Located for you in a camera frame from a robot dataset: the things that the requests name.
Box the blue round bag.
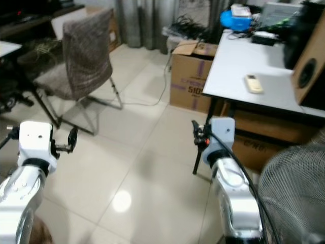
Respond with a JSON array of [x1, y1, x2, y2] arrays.
[[219, 9, 253, 32]]

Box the grey curtain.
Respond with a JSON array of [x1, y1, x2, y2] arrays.
[[114, 0, 232, 51]]

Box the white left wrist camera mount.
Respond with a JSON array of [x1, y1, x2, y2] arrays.
[[18, 121, 54, 164]]

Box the brown fabric chair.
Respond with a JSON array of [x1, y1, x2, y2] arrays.
[[32, 9, 124, 136]]

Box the white desk black legs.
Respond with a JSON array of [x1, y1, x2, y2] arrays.
[[192, 28, 325, 175]]

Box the small black device box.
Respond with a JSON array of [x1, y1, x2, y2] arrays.
[[253, 30, 281, 47]]

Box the dark wooden desk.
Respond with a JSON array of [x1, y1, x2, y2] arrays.
[[0, 0, 87, 39]]

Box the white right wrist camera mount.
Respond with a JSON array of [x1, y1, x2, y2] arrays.
[[202, 116, 236, 162]]

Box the open cardboard box purple print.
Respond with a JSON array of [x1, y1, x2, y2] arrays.
[[170, 40, 216, 113]]

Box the black cable bundle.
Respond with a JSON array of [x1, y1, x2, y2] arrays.
[[174, 14, 220, 42]]

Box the small white table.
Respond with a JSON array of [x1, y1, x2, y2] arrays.
[[0, 41, 22, 58]]

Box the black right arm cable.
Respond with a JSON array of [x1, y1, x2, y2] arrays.
[[207, 128, 283, 244]]

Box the black office chair base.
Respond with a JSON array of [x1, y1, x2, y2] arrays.
[[0, 55, 42, 114]]

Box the cream remote control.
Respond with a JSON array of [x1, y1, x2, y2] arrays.
[[244, 74, 265, 95]]

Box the grey mesh chair back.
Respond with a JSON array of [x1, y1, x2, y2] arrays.
[[257, 142, 325, 244]]

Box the wooden speaker box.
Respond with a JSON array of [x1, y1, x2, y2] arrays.
[[290, 43, 325, 111]]

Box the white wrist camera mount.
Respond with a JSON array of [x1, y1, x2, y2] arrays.
[[202, 116, 236, 162], [18, 121, 54, 164]]

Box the white booklet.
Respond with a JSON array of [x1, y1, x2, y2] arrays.
[[231, 4, 253, 17]]

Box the large flat cardboard box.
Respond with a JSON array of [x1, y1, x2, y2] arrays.
[[212, 101, 321, 172]]

